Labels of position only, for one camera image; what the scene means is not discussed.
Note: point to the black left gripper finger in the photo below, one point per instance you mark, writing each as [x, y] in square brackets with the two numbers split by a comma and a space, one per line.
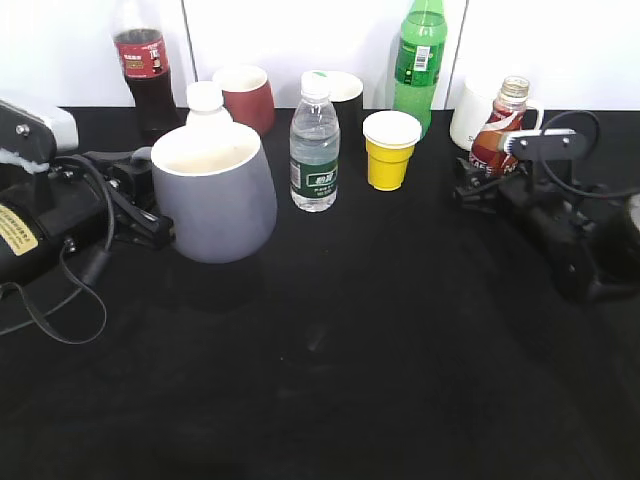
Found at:
[130, 173]
[139, 227]

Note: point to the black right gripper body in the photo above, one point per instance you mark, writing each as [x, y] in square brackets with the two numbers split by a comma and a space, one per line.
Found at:
[558, 230]

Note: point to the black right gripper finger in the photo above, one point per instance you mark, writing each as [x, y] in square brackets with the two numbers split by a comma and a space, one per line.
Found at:
[468, 177]
[480, 199]

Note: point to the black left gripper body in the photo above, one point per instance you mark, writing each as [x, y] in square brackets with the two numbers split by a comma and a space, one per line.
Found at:
[81, 210]

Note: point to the brown coffee drink bottle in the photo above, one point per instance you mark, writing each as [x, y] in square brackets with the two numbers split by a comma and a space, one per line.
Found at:
[509, 107]

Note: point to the grey ceramic mug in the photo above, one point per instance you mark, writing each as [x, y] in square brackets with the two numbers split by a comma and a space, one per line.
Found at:
[216, 185]

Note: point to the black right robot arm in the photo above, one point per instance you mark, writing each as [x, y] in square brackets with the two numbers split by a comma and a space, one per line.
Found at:
[614, 244]

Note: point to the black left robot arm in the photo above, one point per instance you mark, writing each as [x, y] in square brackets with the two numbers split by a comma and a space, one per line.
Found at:
[32, 133]

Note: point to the yellow paper cup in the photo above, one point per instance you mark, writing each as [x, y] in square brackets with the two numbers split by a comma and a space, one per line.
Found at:
[390, 140]

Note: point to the dark red ceramic cup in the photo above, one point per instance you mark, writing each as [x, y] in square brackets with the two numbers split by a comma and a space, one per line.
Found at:
[247, 96]

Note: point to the green sprite bottle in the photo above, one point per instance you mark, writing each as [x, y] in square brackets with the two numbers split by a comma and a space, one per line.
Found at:
[418, 61]

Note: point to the black cup white interior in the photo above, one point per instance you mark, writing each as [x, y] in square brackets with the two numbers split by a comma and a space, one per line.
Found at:
[346, 95]

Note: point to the white ceramic mug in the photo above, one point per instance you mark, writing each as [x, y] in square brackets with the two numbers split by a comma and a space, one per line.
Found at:
[475, 104]

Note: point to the white milk bottle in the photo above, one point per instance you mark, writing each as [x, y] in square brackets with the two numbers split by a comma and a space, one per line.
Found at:
[206, 104]

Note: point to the cola bottle red label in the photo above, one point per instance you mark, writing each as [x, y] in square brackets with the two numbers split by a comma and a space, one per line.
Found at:
[142, 53]

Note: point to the clear water bottle green label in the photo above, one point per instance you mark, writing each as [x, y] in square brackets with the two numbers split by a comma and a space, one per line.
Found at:
[314, 143]

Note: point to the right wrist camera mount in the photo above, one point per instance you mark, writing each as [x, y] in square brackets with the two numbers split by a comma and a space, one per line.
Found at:
[560, 149]

